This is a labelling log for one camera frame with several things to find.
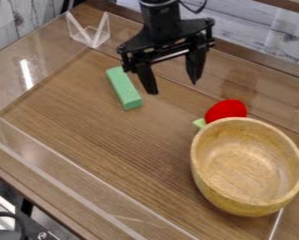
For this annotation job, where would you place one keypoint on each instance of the red plush strawberry toy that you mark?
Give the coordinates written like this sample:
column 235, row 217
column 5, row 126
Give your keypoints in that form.
column 223, row 109

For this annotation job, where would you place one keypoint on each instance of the black table leg bracket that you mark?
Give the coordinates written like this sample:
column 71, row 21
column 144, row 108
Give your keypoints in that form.
column 35, row 231

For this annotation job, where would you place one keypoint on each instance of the green rectangular block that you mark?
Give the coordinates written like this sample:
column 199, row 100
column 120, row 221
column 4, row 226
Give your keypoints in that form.
column 124, row 89

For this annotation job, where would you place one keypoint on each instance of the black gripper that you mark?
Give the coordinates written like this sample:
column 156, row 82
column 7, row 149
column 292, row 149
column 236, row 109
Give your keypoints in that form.
column 144, row 50

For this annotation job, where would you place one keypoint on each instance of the wooden bowl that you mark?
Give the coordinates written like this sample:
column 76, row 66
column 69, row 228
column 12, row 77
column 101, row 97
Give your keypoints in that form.
column 244, row 166

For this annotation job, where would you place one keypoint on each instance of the clear acrylic corner bracket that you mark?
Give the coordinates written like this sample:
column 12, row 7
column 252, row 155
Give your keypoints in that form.
column 91, row 36

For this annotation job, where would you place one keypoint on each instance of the clear acrylic tray wall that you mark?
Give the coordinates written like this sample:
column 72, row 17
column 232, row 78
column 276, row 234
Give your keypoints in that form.
column 80, row 200

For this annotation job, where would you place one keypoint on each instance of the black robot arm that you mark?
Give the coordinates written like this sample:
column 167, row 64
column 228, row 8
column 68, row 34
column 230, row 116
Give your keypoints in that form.
column 162, row 16

